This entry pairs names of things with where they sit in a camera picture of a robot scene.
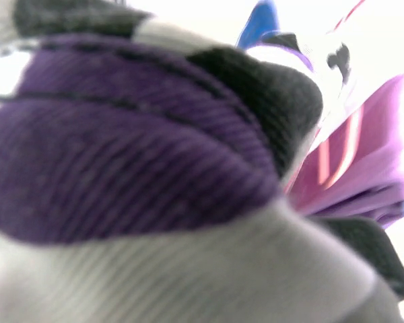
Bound purple camouflage trousers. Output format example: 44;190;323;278
0;1;404;322

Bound blue white patterned trousers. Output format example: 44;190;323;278
236;0;280;50

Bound lilac purple trousers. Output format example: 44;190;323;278
290;75;404;227

